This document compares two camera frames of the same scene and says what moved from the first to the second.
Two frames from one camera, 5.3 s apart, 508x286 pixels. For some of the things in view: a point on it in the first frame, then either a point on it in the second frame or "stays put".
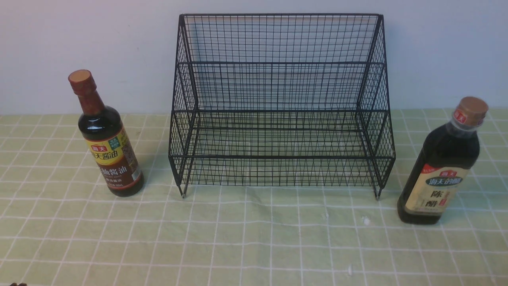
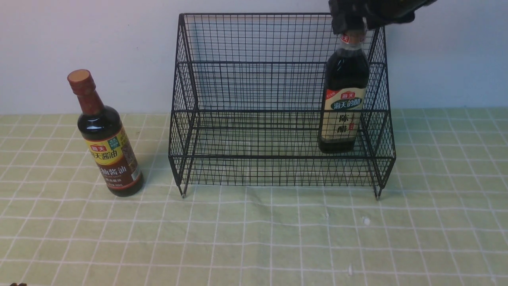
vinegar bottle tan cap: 448,153 to 345,82
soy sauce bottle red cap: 105,135 stays put
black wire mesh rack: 281,100 stays put
